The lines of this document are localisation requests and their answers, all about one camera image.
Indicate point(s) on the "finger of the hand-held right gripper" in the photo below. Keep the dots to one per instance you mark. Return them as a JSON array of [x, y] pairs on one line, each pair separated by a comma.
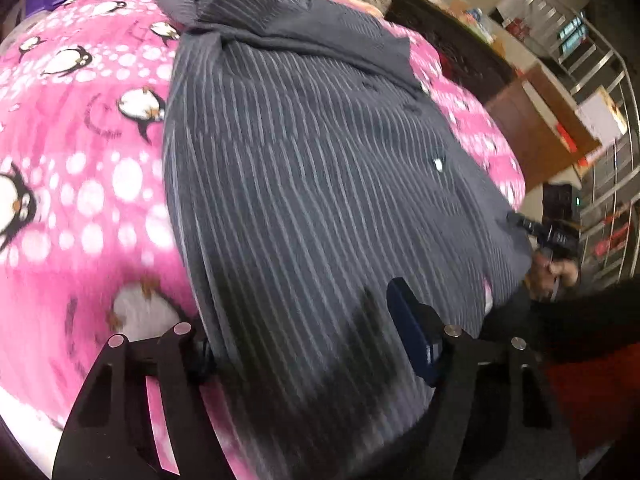
[[522, 222]]

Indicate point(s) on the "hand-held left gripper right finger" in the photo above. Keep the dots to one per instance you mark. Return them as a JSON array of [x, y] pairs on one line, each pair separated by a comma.
[[415, 335]]

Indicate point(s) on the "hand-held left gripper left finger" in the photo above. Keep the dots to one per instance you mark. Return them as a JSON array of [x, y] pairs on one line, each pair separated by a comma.
[[185, 355]]

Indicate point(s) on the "grey striped coat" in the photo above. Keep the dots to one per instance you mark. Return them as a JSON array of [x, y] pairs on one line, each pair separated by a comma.
[[300, 160]]

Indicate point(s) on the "person's right forearm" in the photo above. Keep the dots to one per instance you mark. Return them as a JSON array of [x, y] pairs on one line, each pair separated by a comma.
[[590, 315]]

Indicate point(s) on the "person's right hand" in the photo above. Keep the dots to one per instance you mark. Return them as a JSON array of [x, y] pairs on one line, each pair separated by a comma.
[[565, 272]]

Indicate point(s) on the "brown wooden cabinet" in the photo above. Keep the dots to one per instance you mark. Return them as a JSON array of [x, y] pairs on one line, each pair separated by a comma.
[[530, 125]]

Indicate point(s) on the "white box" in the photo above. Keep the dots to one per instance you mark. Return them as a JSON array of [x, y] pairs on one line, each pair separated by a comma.
[[600, 115]]

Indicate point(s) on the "metal rack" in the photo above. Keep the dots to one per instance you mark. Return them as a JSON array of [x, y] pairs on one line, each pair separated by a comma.
[[607, 55]]

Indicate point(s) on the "teal box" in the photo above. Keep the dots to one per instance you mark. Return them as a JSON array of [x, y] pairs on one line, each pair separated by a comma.
[[572, 32]]

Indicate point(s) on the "dark carved wooden cabinet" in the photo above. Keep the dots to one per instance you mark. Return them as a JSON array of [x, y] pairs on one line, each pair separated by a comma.
[[450, 45]]

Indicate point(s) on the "red cloth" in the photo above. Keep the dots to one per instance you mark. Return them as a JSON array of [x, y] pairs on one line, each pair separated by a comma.
[[600, 400]]

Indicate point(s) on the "pile of small packets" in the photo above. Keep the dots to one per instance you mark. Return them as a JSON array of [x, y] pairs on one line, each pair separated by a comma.
[[470, 15]]

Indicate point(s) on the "pink penguin blanket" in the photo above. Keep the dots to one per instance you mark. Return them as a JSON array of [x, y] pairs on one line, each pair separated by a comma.
[[75, 135]]

